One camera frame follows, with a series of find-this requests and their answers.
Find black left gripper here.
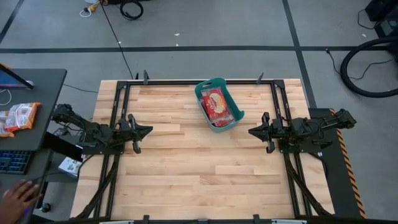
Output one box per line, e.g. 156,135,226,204
116,113,154,155

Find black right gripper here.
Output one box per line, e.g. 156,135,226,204
248,111,292,154

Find teal plastic basket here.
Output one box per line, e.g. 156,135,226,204
194,77,245,134

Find small white printed box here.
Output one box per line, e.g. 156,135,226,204
58,156,83,179

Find black desk foot bar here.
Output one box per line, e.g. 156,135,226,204
42,131,84,162

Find black power adapter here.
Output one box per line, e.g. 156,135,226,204
53,126,70,138

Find grey metal bar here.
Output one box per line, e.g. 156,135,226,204
99,219,135,224
271,219,308,224

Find black desk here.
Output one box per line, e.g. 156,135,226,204
0,68,68,224

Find large orange snack bag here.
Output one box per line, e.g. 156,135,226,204
4,101,42,132

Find black backlit keyboard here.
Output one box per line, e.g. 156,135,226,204
0,150,34,175

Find small orange snack bag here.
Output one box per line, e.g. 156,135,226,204
0,110,16,138

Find tilted computer monitor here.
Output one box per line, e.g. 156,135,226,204
0,62,35,91

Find person's hand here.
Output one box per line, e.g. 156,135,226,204
0,179,42,224

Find black equipment case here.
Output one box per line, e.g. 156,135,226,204
364,0,398,39

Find black metal table frame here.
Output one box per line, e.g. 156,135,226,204
76,79,333,224

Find short black floor cable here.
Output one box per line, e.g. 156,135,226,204
63,83,99,94

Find long black floor cable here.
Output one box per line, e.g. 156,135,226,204
99,0,135,80

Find thick black hose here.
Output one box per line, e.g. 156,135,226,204
340,36,398,99

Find thin black cable with plug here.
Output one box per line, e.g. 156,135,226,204
325,48,396,81

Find coiled black cable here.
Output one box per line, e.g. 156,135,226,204
119,0,145,21

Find white desk cable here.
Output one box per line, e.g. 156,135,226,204
0,89,12,106

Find thin black looped cable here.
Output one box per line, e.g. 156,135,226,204
356,8,379,31

